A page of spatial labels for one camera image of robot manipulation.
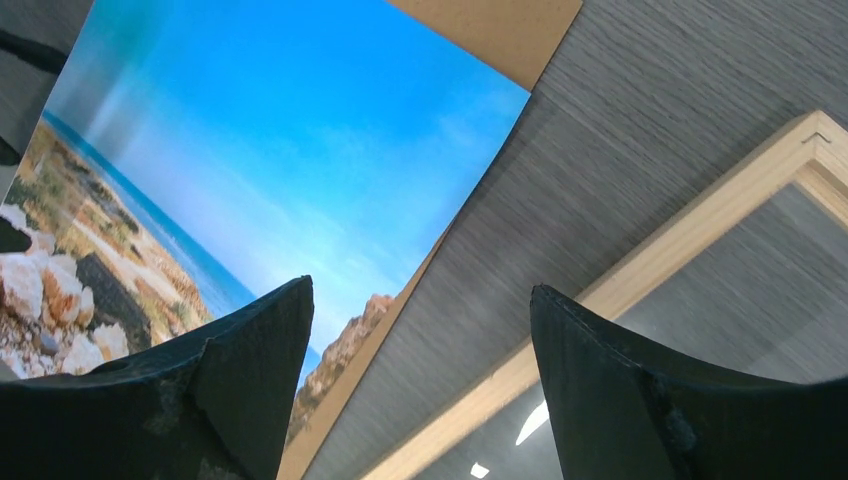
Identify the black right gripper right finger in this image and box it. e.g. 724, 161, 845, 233
530, 285, 847, 480

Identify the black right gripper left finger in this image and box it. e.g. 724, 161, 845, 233
1, 276, 314, 479

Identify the clear acrylic sheet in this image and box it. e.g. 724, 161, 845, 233
410, 182, 848, 480

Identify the landscape photo print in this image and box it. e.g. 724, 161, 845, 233
1, 1, 529, 437

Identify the light wooden picture frame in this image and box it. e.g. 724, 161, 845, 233
364, 110, 847, 479

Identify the brown cardboard backing board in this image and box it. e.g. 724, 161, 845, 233
277, 1, 582, 479

